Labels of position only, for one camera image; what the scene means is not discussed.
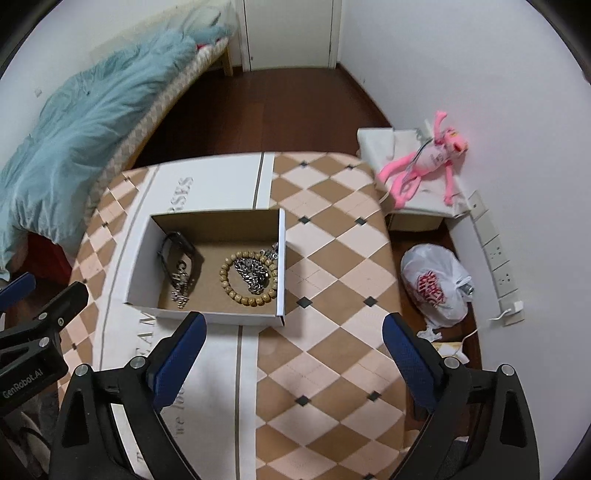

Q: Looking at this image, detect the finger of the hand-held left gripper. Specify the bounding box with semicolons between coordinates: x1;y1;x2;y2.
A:
0;281;89;352
0;272;37;315

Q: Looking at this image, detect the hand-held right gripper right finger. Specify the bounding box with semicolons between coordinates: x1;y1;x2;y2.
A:
382;312;541;480

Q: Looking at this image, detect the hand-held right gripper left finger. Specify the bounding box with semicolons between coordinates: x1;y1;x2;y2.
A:
48;311;208;480

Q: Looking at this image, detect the beaded silver chain necklace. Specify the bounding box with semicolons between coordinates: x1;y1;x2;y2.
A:
170;261;193;309

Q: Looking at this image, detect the white cardboard box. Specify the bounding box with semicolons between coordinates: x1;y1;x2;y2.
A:
122;208;287;328

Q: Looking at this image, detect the wooden bead bracelet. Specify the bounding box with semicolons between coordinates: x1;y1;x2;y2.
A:
219;249;279;309

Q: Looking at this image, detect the chunky silver chain bracelet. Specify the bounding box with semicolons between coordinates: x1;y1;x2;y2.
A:
233;256;271;294

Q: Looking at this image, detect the black smart watch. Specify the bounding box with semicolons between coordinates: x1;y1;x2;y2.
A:
157;231;204;283

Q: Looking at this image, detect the white plastic bag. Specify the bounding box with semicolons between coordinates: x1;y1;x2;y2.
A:
400;244;474;328

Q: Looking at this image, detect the checkered tablecloth with lettering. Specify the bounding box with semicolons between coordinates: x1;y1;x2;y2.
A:
69;151;408;480

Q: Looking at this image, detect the white power strip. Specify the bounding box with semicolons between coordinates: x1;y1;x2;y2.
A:
466;190;526;326

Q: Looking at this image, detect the blue duvet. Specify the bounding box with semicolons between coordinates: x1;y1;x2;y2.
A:
0;7;234;275

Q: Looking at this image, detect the bed with patterned mattress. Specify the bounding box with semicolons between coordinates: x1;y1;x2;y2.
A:
25;37;234;280

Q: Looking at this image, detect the pink plush toy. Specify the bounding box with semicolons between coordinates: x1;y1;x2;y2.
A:
376;110;470;208

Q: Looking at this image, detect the white door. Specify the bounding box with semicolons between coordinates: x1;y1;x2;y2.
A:
242;0;343;73

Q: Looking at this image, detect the white charger cable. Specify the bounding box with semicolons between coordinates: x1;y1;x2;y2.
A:
455;311;509;358

